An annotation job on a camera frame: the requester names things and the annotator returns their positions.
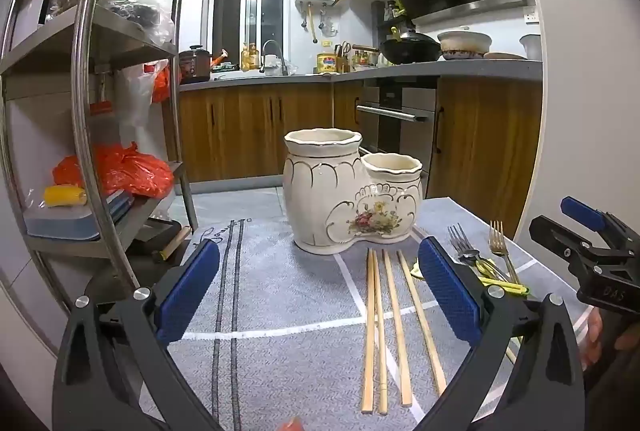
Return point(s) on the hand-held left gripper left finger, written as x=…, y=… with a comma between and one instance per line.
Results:
x=190, y=291

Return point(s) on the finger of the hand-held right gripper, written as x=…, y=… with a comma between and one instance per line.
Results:
x=555, y=236
x=582, y=211

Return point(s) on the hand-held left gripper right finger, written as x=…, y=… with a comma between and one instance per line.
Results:
x=447, y=286

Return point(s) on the silver metal fork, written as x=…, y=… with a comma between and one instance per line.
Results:
x=459, y=238

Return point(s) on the wooden chopstick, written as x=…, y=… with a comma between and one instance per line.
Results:
x=396, y=336
x=380, y=341
x=369, y=336
x=422, y=331

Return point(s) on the gold metal fork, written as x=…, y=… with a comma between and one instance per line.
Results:
x=497, y=238

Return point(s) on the white floral ceramic utensil holder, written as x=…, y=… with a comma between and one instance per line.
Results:
x=320, y=191

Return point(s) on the person's right hand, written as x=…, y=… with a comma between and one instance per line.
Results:
x=594, y=336

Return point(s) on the grey striped table cloth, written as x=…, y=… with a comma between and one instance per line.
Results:
x=280, y=291

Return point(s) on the wooden tall side cabinet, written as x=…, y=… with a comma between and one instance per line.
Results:
x=490, y=146

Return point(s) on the clear plastic storage container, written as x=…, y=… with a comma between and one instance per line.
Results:
x=60, y=223

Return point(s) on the yellow corn cob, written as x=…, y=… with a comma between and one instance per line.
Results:
x=65, y=196

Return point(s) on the white bowl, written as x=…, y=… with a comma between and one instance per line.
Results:
x=531, y=47

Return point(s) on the white plastic bag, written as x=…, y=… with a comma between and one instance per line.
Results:
x=135, y=96

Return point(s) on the white cooking pot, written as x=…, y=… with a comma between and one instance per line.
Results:
x=465, y=43

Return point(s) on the red pressure cooker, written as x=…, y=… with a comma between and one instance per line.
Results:
x=194, y=63

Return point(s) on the black wok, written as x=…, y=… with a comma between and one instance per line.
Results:
x=407, y=48

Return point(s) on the cooking oil bottles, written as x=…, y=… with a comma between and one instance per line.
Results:
x=250, y=57

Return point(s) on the chrome kitchen faucet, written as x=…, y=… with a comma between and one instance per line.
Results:
x=272, y=56

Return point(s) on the knife block with scissors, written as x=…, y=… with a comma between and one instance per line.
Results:
x=343, y=57

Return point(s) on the yellow tin can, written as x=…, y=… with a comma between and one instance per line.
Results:
x=327, y=62

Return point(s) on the stainless steel shelf rack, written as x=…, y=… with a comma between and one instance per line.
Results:
x=82, y=61

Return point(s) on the black spice rack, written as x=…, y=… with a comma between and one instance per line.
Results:
x=392, y=13

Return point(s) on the sliding glass window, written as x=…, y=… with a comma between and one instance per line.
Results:
x=250, y=6

